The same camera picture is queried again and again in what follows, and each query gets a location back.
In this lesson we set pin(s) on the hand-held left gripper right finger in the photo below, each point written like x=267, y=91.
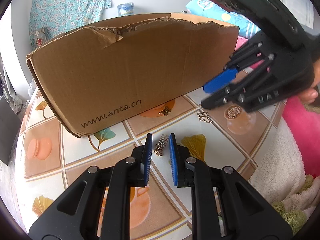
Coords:
x=173, y=160

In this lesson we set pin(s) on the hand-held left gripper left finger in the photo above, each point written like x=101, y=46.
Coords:
x=148, y=160

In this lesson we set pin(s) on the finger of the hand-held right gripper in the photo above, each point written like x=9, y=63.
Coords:
x=217, y=101
x=220, y=81

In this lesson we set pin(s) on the gold butterfly charm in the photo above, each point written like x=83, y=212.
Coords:
x=165, y=111

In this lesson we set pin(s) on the brown cardboard box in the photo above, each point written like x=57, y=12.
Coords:
x=125, y=75

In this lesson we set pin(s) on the person's right hand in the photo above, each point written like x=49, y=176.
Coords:
x=313, y=95

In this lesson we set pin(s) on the white door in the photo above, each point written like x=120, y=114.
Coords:
x=295, y=2

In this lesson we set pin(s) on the blue cartoon pillow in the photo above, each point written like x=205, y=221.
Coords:
x=207, y=7

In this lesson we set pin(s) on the white fluffy blanket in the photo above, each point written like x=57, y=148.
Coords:
x=277, y=160

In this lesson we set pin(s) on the pink floral blanket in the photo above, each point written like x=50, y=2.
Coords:
x=305, y=135

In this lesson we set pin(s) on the ginkgo print tablecloth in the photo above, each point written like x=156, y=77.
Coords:
x=40, y=150

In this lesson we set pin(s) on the blue water jug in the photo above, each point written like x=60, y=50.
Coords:
x=126, y=9

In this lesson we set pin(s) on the green shaggy cloth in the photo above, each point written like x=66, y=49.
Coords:
x=292, y=217

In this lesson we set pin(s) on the white plastic bag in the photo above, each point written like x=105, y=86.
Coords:
x=32, y=87

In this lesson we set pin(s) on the dark grey cabinet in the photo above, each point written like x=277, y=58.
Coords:
x=8, y=130

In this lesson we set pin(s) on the red flower patterned cushion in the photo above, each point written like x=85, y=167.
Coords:
x=40, y=38

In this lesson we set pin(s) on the teal floral wall cloth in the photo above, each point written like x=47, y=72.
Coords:
x=70, y=5

